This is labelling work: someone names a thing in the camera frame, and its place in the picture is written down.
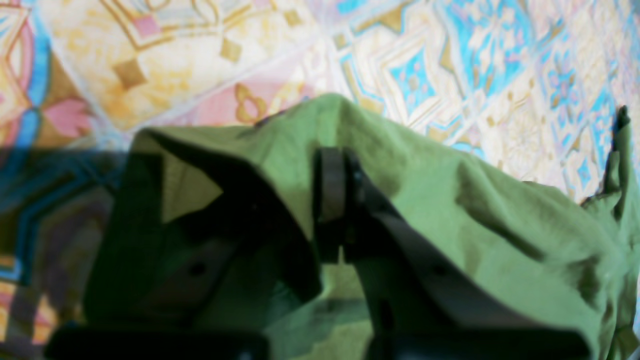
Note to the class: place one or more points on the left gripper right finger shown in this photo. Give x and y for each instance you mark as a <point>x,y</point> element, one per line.
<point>421,305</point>

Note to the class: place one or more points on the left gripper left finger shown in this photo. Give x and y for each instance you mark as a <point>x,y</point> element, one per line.
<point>226,272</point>

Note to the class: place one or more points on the olive green t-shirt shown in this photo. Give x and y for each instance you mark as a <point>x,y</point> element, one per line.
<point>561,263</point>

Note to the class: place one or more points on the patterned tile tablecloth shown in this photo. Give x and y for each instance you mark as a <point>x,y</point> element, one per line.
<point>530,86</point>

